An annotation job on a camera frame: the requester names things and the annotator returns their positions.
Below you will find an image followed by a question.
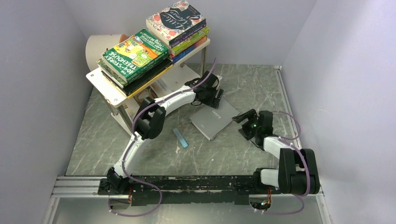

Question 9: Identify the white two-tier shelf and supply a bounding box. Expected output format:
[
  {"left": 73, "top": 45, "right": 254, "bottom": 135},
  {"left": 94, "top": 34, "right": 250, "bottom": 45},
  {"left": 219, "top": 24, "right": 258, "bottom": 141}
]
[{"left": 86, "top": 38, "right": 211, "bottom": 134}]

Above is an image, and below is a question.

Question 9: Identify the white magazine with photo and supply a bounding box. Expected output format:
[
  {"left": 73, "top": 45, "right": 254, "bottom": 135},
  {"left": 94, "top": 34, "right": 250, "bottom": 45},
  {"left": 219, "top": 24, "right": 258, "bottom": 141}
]
[{"left": 133, "top": 78, "right": 172, "bottom": 105}]

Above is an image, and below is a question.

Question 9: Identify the grey laptop box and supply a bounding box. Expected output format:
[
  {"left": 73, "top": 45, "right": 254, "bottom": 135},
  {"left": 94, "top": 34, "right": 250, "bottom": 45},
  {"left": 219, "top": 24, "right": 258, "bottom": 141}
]
[{"left": 190, "top": 99, "right": 240, "bottom": 141}]

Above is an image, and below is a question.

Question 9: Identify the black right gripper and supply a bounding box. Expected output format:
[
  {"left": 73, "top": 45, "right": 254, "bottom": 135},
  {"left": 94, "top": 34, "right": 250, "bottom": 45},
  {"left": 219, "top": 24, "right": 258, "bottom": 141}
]
[{"left": 232, "top": 109, "right": 261, "bottom": 140}]

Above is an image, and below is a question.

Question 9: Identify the black Moon and Sixpence book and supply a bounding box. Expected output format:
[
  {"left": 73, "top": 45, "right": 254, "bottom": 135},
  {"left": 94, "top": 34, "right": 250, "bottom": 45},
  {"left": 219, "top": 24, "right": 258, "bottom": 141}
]
[{"left": 122, "top": 58, "right": 172, "bottom": 96}]

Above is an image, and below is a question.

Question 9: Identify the green treehouse book in stack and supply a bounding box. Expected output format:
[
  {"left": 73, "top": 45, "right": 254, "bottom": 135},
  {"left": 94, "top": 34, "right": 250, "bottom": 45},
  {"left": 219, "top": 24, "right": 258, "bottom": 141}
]
[{"left": 170, "top": 27, "right": 210, "bottom": 58}]

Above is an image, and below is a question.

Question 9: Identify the green 104-storey treehouse book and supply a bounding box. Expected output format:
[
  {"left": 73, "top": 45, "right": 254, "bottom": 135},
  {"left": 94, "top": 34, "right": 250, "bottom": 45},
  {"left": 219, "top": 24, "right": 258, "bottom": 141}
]
[{"left": 101, "top": 29, "right": 170, "bottom": 84}]

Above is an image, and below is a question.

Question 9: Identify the light blue glue stick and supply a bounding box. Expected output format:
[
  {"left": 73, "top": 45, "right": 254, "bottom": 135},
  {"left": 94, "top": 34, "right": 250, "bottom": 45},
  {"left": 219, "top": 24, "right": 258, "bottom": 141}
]
[{"left": 173, "top": 128, "right": 188, "bottom": 148}]

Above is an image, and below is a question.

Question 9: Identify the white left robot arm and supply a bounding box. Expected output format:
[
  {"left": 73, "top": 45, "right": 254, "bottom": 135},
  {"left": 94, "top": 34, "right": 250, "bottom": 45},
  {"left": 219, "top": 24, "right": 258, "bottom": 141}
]
[{"left": 106, "top": 71, "right": 224, "bottom": 194}]

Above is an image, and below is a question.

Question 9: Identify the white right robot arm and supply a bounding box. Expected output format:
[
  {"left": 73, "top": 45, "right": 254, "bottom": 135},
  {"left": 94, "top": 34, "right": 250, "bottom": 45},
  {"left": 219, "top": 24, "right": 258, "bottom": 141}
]
[{"left": 232, "top": 109, "right": 320, "bottom": 196}]

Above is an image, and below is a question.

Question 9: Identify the blue orange book in stack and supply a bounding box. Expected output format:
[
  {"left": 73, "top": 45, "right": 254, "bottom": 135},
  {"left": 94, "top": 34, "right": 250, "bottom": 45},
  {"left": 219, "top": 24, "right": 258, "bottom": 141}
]
[{"left": 172, "top": 35, "right": 207, "bottom": 64}]

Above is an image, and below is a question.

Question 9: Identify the white tape roll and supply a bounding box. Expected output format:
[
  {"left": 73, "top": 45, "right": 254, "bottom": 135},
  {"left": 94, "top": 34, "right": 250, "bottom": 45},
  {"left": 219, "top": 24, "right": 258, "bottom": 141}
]
[{"left": 85, "top": 34, "right": 129, "bottom": 71}]

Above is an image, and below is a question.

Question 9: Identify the purple treehouse book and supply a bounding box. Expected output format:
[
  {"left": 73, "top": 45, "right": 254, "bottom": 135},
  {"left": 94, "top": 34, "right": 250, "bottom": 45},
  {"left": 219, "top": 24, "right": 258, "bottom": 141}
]
[{"left": 170, "top": 22, "right": 210, "bottom": 49}]

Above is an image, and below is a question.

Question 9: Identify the dark green garden book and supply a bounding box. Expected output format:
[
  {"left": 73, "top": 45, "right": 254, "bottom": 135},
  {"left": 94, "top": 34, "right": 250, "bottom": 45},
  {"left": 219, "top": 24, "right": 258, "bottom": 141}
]
[{"left": 97, "top": 59, "right": 128, "bottom": 89}]

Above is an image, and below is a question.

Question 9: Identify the yellow Little Prince book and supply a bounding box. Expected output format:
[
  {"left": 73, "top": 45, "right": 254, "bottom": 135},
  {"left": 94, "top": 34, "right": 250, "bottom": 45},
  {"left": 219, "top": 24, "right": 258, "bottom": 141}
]
[{"left": 126, "top": 64, "right": 173, "bottom": 98}]

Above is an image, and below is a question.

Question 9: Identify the floral Little Women book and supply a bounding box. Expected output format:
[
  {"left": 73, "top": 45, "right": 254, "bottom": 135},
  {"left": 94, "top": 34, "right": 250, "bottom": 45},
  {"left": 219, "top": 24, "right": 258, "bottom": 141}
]
[{"left": 146, "top": 0, "right": 206, "bottom": 47}]

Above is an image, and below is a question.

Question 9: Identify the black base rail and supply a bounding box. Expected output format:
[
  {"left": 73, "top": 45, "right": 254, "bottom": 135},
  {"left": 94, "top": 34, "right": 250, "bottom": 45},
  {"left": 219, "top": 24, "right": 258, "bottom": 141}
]
[{"left": 97, "top": 174, "right": 280, "bottom": 206}]

